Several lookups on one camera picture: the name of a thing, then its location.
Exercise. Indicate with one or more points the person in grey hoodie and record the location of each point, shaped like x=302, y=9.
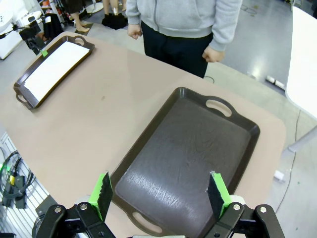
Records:
x=185, y=17

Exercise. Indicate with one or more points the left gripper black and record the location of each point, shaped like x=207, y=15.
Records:
x=29, y=33

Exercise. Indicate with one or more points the white power adapter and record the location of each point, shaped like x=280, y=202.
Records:
x=280, y=176

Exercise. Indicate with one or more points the white rounded table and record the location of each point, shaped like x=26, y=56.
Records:
x=304, y=62

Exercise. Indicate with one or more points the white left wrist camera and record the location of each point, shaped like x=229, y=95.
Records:
x=34, y=19

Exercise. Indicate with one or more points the white desk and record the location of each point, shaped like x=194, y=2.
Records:
x=10, y=47

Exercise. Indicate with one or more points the white power strip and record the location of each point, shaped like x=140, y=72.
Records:
x=275, y=80

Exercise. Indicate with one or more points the grey slatted mounting plate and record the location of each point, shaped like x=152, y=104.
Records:
x=15, y=220

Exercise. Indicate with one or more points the white A4 paper sheet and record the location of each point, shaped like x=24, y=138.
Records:
x=54, y=67

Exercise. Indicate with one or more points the left forearm grey sleeve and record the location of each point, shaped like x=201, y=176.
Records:
x=225, y=29

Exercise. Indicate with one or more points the right forearm grey sleeve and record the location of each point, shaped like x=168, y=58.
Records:
x=132, y=11

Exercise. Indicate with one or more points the black garment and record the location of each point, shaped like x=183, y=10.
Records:
x=53, y=26

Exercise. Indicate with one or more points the person right hand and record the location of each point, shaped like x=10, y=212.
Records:
x=135, y=31

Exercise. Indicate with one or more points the black adapter box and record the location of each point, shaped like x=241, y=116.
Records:
x=21, y=182

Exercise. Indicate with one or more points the person left hand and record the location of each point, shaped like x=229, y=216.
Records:
x=213, y=54

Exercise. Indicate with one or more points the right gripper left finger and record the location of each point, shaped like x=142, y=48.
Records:
x=101, y=193

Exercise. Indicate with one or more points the figure in dark green coat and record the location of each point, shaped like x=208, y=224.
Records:
x=78, y=19

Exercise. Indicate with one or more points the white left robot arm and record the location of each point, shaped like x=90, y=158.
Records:
x=5, y=22

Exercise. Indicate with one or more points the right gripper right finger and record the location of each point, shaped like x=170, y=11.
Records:
x=219, y=196

